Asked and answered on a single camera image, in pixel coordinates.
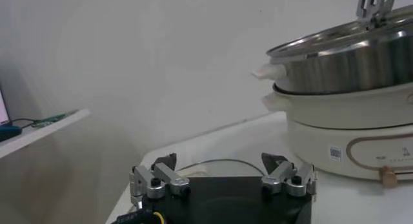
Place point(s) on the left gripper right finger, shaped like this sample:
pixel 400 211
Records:
pixel 280 173

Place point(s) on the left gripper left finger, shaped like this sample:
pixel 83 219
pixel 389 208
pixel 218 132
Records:
pixel 171 177

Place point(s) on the round glass lid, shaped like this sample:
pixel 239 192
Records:
pixel 226 168

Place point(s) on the stainless steel steamer basket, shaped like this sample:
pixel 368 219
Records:
pixel 342 70

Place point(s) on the cream electric cooker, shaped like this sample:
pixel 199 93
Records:
pixel 322 112

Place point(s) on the white side table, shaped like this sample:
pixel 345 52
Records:
pixel 48 131

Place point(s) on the blue computer mouse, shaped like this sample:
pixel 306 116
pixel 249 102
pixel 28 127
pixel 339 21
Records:
pixel 9 132

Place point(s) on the open laptop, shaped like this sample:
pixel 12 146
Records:
pixel 2 112

